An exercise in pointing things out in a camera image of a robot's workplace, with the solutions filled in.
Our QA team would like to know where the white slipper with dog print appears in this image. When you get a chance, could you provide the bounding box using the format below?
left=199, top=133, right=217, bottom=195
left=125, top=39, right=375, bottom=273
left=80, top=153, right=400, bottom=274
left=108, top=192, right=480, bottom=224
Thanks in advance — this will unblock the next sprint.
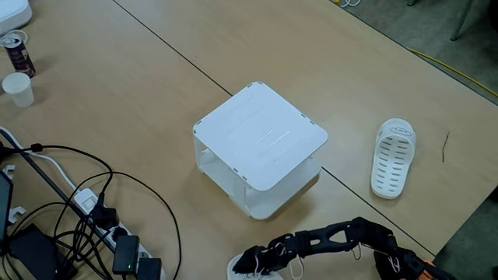
left=226, top=253, right=286, bottom=280
left=370, top=117, right=417, bottom=201

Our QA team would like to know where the white two-tier shoe rack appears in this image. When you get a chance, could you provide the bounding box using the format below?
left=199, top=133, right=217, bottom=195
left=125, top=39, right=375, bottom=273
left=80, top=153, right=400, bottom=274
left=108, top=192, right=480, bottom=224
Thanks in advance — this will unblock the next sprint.
left=192, top=81, right=329, bottom=222

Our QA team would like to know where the black power adapter green light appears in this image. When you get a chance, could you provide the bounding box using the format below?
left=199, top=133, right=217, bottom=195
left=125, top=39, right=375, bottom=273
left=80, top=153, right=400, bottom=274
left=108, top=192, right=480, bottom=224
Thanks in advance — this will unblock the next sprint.
left=111, top=234, right=140, bottom=276

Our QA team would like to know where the black plug charger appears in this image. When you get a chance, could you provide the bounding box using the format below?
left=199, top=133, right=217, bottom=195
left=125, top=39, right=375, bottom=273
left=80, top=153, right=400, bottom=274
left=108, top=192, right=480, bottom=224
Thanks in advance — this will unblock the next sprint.
left=88, top=194, right=120, bottom=230

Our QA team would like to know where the white power strip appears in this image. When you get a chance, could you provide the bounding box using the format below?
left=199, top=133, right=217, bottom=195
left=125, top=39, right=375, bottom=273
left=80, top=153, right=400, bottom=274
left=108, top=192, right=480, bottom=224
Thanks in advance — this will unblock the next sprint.
left=72, top=187, right=167, bottom=280

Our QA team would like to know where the black flat power brick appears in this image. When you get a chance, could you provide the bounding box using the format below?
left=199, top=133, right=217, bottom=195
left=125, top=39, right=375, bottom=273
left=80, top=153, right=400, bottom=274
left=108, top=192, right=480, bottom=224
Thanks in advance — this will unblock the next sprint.
left=7, top=223, right=79, bottom=280

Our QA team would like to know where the dark laptop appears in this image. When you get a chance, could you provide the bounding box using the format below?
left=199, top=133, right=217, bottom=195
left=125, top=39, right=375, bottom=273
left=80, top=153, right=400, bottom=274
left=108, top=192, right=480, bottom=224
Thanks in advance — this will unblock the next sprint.
left=0, top=170, right=15, bottom=244

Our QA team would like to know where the white paper cup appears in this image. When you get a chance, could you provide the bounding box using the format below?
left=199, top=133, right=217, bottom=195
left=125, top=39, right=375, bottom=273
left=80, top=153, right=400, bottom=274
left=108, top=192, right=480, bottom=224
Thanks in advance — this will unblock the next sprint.
left=2, top=72, right=35, bottom=109

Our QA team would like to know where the grey chair leg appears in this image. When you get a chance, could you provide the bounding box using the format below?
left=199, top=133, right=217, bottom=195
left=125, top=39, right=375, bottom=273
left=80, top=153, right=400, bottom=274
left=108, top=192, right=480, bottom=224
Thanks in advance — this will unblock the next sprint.
left=450, top=0, right=475, bottom=42

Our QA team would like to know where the purple drink can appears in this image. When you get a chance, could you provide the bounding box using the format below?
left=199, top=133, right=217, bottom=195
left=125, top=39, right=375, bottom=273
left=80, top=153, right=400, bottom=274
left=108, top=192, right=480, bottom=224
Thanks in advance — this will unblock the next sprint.
left=3, top=34, right=37, bottom=79

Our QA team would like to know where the white box device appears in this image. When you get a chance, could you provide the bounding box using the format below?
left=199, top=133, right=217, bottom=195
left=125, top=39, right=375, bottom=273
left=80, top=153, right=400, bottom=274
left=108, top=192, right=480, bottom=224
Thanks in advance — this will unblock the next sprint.
left=0, top=0, right=33, bottom=36

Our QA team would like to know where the black looping cable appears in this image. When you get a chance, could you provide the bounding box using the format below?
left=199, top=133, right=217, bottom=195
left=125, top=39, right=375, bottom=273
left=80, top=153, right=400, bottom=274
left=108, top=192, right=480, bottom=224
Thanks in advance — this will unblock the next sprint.
left=52, top=170, right=183, bottom=280

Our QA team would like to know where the white power strip cable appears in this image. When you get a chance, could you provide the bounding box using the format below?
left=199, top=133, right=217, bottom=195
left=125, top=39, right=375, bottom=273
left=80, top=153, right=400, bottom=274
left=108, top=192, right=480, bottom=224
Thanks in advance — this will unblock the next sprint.
left=0, top=126, right=79, bottom=191

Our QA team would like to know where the black cable with ferrite bead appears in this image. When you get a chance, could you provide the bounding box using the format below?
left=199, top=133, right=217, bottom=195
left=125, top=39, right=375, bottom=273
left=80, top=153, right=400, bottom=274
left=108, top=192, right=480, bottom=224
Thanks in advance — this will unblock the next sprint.
left=0, top=142, right=114, bottom=195

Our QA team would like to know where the yellow floor cable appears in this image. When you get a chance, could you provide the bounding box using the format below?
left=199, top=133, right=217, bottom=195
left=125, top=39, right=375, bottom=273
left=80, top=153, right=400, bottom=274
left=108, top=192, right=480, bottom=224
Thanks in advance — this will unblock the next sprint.
left=406, top=47, right=498, bottom=99

